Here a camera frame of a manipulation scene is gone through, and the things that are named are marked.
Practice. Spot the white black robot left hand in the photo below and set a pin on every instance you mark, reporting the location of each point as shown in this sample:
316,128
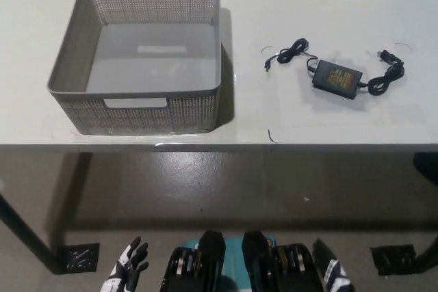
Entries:
125,268

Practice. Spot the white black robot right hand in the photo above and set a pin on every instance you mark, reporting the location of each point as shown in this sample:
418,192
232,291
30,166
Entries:
332,273

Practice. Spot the black floor tape patch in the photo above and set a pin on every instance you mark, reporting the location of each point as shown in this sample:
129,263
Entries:
82,257
393,259

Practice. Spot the black ribbed robot body block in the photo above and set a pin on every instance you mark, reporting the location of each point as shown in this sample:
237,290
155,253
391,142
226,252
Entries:
212,251
256,251

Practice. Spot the black table leg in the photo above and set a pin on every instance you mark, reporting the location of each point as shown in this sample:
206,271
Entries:
429,252
31,234

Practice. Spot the dark rounded object under table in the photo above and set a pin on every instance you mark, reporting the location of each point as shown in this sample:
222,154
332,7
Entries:
427,167

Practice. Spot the grey perforated plastic basket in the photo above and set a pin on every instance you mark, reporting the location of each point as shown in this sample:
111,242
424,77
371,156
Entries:
143,117

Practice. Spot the clear plastic sheet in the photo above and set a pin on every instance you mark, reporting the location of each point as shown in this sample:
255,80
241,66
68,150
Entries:
301,107

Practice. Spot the white sticker inside basket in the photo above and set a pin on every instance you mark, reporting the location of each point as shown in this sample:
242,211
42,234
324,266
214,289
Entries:
161,49

